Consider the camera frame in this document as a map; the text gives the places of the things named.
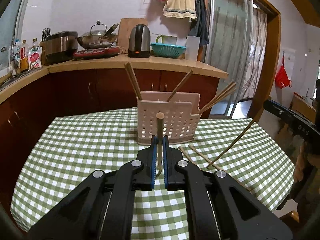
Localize black steel electric kettle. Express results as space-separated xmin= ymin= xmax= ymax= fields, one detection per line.
xmin=128 ymin=24 xmax=151 ymax=58

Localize green checkered tablecloth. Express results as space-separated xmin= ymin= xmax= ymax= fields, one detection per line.
xmin=10 ymin=106 xmax=296 ymax=240

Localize white plastic cup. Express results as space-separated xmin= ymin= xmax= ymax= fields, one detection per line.
xmin=185 ymin=36 xmax=200 ymax=61

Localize red hanging bag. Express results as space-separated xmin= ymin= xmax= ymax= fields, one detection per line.
xmin=274 ymin=54 xmax=292 ymax=89

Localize person's right hand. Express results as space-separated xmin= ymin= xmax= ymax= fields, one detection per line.
xmin=293 ymin=142 xmax=319 ymax=183

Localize pink white seasoning bag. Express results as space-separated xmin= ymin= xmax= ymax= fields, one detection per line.
xmin=28 ymin=46 xmax=42 ymax=70

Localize white green measuring jug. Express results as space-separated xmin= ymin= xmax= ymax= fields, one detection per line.
xmin=156 ymin=35 xmax=177 ymax=45

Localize dark red kitchen cabinets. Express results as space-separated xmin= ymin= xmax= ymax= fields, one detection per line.
xmin=0 ymin=68 xmax=221 ymax=205

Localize knife block with scissors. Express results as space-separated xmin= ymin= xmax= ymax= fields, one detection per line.
xmin=40 ymin=28 xmax=51 ymax=66

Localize steel wok with lid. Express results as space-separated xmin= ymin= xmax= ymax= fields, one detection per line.
xmin=77 ymin=21 xmax=119 ymax=49

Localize black rice cooker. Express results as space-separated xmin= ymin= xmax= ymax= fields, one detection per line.
xmin=46 ymin=31 xmax=79 ymax=64

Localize orange oil bottle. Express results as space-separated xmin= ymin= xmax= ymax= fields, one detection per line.
xmin=20 ymin=40 xmax=29 ymax=72

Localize sliding glass door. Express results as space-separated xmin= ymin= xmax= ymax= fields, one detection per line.
xmin=206 ymin=0 xmax=267 ymax=119

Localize kitchen window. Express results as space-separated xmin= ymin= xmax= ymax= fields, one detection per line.
xmin=1 ymin=0 xmax=28 ymax=73

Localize dark hanging cloth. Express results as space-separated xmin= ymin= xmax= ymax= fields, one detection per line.
xmin=189 ymin=0 xmax=209 ymax=47

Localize beige hanging towel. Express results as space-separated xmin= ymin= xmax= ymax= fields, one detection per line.
xmin=163 ymin=0 xmax=197 ymax=20

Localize wooden cutting board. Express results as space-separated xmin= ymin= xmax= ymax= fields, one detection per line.
xmin=117 ymin=18 xmax=148 ymax=54

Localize teal plastic colander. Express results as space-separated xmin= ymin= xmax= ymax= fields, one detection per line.
xmin=151 ymin=43 xmax=186 ymax=59

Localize stainless steel sink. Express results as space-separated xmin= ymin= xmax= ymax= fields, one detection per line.
xmin=0 ymin=68 xmax=42 ymax=91

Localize red induction cooker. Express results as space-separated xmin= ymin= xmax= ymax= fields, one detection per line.
xmin=73 ymin=47 xmax=121 ymax=60

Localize pink perforated utensil holder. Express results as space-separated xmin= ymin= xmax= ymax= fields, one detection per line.
xmin=137 ymin=91 xmax=201 ymax=145

